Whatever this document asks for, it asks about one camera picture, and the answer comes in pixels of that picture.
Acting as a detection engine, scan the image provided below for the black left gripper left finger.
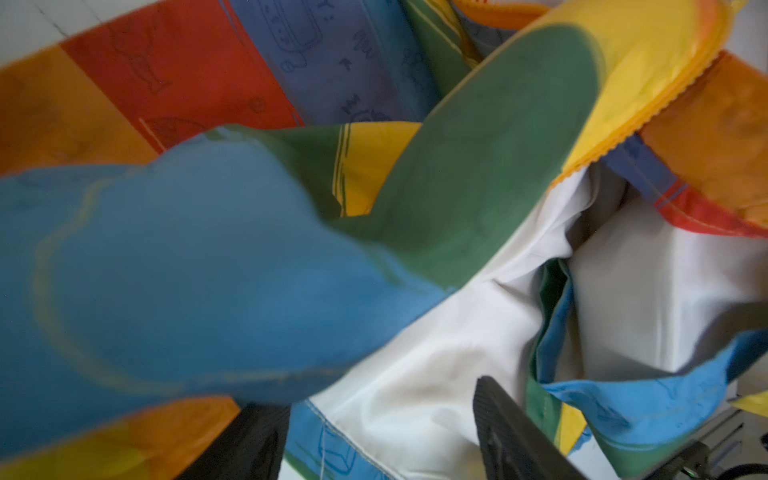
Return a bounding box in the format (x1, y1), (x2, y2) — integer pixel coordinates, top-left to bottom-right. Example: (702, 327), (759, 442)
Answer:
(177, 404), (291, 480)

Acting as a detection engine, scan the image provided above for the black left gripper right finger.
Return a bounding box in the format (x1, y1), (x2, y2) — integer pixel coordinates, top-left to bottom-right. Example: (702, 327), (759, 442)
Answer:
(472, 376), (585, 480)

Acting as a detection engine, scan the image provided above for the rainbow coloured jacket white lining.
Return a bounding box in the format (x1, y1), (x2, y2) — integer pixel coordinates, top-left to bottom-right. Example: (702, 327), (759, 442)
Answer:
(1, 1), (767, 479)

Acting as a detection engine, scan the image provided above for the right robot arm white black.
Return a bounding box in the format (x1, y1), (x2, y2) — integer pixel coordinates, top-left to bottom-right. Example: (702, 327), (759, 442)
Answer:
(638, 408), (767, 479)

